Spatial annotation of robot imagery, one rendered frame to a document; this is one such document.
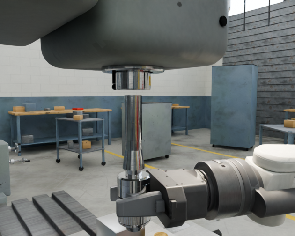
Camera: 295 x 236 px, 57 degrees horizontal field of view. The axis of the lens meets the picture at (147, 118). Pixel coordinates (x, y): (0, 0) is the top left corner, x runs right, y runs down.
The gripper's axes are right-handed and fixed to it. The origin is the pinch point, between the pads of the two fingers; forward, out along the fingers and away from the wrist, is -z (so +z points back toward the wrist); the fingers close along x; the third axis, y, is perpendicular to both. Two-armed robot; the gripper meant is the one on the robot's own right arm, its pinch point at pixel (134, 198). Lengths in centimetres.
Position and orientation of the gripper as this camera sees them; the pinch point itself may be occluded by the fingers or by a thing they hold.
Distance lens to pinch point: 40.4
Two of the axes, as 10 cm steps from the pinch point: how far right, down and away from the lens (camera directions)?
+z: 9.6, -0.3, 2.8
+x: 2.8, 0.8, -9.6
